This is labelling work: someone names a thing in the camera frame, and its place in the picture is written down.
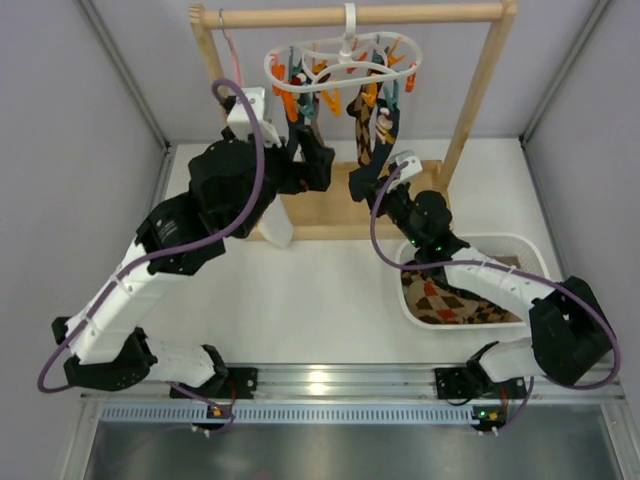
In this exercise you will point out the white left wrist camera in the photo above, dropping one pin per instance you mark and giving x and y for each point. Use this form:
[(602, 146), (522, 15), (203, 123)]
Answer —
[(260, 101)]

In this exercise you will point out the white plastic clip hanger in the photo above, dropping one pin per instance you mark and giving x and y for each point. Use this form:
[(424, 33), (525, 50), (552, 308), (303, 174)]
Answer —
[(351, 60)]

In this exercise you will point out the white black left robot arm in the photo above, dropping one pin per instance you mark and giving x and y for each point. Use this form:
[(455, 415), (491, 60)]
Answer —
[(109, 349)]

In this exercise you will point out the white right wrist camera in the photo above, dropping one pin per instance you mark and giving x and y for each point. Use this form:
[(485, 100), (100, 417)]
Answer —
[(410, 166)]

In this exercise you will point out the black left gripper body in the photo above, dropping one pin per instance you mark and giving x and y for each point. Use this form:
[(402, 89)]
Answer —
[(304, 163)]

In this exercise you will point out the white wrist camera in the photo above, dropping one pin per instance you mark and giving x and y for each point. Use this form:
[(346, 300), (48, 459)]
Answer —
[(410, 166), (260, 101)]

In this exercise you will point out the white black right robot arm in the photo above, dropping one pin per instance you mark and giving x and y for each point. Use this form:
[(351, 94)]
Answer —
[(568, 333)]

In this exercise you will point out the perforated cable tray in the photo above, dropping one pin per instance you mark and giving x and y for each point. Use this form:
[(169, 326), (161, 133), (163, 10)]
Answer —
[(254, 413)]

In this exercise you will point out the argyle patterned sock in basket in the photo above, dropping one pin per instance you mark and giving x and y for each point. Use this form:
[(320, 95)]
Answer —
[(435, 304)]

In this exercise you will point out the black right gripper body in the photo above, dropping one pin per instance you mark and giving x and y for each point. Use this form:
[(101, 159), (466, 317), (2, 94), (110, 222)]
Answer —
[(373, 181)]

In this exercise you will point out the white hanging cloth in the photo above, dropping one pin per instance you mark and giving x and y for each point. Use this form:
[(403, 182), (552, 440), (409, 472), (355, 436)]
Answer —
[(275, 225)]

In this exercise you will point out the wooden clothes rack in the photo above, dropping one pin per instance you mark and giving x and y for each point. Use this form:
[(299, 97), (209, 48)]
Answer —
[(326, 206)]

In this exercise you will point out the navy sock with bear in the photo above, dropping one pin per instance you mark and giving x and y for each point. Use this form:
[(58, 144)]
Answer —
[(384, 133)]

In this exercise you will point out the aluminium rail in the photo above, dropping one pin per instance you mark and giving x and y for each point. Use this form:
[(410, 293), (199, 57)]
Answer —
[(363, 382)]

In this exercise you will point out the dark navy sock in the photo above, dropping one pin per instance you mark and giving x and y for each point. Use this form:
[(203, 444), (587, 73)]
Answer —
[(308, 112)]

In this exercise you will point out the white perforated plastic basket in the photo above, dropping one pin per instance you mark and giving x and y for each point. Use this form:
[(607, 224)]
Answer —
[(509, 249)]

